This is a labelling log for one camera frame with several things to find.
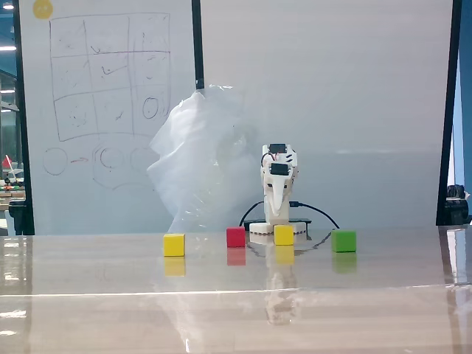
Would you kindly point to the green wooden cube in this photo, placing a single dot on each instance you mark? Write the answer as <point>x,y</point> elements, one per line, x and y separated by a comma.
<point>343,241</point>

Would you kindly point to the whiteboard with marker grid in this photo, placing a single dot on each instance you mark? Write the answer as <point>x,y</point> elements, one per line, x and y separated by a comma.
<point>110,177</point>

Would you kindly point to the clear plastic bag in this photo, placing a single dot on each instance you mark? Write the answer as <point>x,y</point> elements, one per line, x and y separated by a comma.
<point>195,162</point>

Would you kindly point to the yellow round magnet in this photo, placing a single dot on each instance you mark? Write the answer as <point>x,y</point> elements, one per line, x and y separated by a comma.
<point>42,9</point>

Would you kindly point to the blank whiteboard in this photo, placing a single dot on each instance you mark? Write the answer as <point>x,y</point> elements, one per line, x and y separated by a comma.
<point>332,92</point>

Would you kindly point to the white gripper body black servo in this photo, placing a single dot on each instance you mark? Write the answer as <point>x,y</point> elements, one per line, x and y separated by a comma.
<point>277,183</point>

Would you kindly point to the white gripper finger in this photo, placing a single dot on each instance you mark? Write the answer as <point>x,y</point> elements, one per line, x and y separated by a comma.
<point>290,185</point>
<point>278,195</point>

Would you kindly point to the red wooden cube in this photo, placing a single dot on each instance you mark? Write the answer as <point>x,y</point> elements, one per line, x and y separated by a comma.
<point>236,237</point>

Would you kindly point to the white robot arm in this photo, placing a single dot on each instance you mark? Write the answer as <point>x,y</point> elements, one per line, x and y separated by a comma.
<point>285,218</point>

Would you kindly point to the small red flag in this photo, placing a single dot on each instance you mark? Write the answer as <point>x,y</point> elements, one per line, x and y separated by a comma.
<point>7,161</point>

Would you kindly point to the yellow wooden cube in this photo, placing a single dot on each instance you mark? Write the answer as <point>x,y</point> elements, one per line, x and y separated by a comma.
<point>174,245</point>
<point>284,235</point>

